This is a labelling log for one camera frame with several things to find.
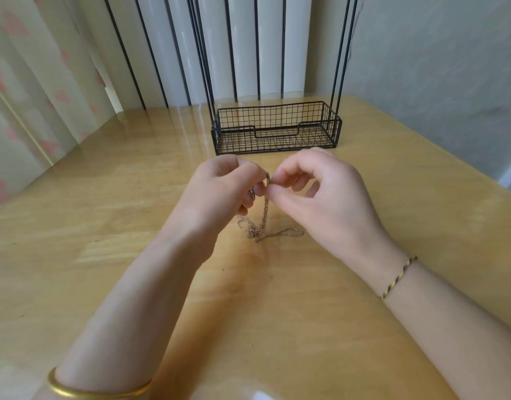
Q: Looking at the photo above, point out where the black wire jewelry rack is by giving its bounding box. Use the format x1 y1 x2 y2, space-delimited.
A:
186 0 369 156

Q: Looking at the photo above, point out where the person's right forearm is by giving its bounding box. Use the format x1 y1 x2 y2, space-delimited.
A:
379 256 511 400

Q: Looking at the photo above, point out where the braided cord bracelet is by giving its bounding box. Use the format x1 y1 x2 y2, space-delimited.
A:
377 254 420 302

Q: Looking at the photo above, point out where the person's left hand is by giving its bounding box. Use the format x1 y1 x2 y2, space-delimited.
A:
157 154 268 265

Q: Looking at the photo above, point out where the white black-striped curtain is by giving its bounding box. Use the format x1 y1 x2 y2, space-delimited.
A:
76 0 315 112

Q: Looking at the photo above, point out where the pink floral curtain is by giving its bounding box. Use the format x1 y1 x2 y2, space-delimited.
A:
0 0 119 212

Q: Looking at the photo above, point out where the gold bangle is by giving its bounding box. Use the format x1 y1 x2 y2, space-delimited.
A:
46 366 155 400

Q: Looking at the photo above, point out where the chain necklace with pendant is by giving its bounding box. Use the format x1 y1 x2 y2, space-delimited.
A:
236 173 307 244

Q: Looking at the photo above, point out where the person's left forearm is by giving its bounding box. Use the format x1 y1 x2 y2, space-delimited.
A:
32 236 205 400

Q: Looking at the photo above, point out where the person's right hand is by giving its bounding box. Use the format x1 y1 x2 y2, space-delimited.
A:
264 146 412 290

